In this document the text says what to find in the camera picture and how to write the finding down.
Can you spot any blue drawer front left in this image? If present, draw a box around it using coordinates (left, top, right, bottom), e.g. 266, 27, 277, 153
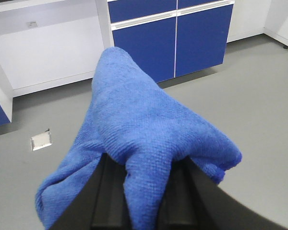
108, 0, 177, 23

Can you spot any silver floor socket box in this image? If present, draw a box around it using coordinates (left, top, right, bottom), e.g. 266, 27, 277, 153
30, 129, 52, 151

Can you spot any blue drawer front right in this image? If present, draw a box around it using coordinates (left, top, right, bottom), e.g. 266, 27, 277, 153
177, 0, 219, 9

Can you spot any blue microfiber cloth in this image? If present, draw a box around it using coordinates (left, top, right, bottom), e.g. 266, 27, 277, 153
35, 47, 242, 230

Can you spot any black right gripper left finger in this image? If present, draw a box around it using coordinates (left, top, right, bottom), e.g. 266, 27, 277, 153
51, 153, 131, 230

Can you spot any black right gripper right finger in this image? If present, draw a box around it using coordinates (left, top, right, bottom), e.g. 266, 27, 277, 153
156, 155, 288, 230

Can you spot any blue cabinet door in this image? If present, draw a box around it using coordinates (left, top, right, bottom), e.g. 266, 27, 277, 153
175, 4, 233, 77
113, 17, 176, 82

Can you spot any white lab bench frame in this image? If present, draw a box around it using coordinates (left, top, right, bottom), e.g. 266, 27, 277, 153
0, 0, 113, 126

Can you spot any blue cabinet door left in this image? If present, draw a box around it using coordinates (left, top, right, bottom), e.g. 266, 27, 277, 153
113, 17, 176, 82

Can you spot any white wall socket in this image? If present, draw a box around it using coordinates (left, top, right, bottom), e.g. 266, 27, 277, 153
26, 21, 38, 28

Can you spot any blue drawer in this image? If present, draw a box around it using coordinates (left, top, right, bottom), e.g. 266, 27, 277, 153
177, 0, 219, 9
108, 0, 177, 23

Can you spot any blue cabinet door right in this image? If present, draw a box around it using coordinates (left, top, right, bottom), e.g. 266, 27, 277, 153
175, 4, 233, 77

